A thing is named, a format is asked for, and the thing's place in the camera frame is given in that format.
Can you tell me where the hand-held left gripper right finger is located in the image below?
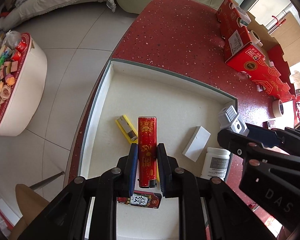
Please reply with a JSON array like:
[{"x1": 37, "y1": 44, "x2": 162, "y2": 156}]
[{"x1": 157, "y1": 143, "x2": 263, "y2": 240}]

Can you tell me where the grey tray with white inside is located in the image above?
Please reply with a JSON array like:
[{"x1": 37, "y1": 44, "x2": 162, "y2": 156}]
[{"x1": 78, "y1": 59, "x2": 238, "y2": 240}]

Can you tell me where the red lighter with gold print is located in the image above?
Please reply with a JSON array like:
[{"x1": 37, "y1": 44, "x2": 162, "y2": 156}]
[{"x1": 137, "y1": 116, "x2": 158, "y2": 189}]

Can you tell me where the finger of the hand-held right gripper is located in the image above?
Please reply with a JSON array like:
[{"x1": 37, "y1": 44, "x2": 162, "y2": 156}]
[
  {"x1": 217, "y1": 129, "x2": 300, "y2": 172},
  {"x1": 245, "y1": 124, "x2": 300, "y2": 153}
]

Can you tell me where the yellow utility knife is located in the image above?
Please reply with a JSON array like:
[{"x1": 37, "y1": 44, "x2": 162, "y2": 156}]
[{"x1": 115, "y1": 114, "x2": 138, "y2": 145}]

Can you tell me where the white bottle with grey label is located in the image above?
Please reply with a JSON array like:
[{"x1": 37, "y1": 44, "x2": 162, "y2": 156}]
[{"x1": 201, "y1": 147, "x2": 231, "y2": 180}]

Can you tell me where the white plug adapter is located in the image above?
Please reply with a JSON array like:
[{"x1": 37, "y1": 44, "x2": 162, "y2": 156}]
[{"x1": 218, "y1": 104, "x2": 250, "y2": 137}]

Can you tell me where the masking tape roll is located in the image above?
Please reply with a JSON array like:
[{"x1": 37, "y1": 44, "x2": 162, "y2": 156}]
[{"x1": 272, "y1": 99, "x2": 285, "y2": 117}]

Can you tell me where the pile of colourful snacks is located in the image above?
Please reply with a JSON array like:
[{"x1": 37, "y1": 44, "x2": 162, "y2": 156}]
[{"x1": 0, "y1": 30, "x2": 23, "y2": 112}]

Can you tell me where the white round table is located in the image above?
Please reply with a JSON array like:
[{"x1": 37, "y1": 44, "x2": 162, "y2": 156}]
[{"x1": 0, "y1": 32, "x2": 47, "y2": 137}]

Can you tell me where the white rectangular block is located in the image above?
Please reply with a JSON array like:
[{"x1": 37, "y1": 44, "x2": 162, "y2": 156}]
[{"x1": 182, "y1": 126, "x2": 211, "y2": 162}]

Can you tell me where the wooden stool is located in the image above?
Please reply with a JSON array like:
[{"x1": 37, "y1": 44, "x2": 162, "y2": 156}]
[{"x1": 10, "y1": 171, "x2": 65, "y2": 240}]

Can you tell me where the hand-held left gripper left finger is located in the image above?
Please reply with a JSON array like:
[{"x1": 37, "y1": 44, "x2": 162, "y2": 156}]
[{"x1": 17, "y1": 144, "x2": 139, "y2": 240}]

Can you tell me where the lighter with tile print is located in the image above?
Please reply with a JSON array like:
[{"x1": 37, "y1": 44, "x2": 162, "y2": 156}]
[{"x1": 116, "y1": 191, "x2": 162, "y2": 208}]

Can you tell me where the large red carton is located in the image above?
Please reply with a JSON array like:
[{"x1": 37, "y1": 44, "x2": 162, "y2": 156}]
[{"x1": 216, "y1": 0, "x2": 297, "y2": 103}]

